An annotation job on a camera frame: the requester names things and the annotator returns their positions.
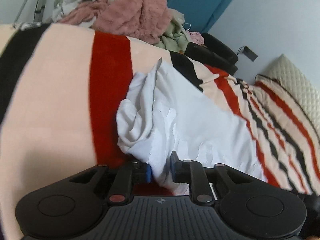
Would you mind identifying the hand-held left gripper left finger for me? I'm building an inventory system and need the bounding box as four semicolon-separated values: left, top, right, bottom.
67;161;153;207

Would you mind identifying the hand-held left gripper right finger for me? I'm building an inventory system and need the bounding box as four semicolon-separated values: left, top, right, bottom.
169;150;248;206

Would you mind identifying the white garment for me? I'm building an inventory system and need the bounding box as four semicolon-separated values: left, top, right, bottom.
116;57;268;195

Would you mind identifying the black armchair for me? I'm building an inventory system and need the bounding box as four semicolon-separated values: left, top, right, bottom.
184;32;239;76

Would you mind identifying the striped red black cream blanket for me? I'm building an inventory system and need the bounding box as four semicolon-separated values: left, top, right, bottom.
0;22;320;240

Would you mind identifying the pale green blanket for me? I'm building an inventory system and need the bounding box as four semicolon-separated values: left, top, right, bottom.
155;11;193;54

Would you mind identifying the pink clothing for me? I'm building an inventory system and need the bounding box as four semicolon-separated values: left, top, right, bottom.
189;31;204;44

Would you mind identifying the cream quilted pillow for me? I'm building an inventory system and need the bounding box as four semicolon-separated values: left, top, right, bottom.
255;54;320;131

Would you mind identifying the pink fluffy blanket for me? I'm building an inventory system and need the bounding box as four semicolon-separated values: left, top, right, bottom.
59;0;173;47

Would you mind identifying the wide blue curtain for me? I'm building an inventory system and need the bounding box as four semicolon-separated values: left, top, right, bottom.
156;0;248;34

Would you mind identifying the white tripod stand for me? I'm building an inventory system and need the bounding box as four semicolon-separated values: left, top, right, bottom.
14;0;51;28

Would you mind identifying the black wall socket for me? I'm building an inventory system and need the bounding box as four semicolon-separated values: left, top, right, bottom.
237;45;258;62

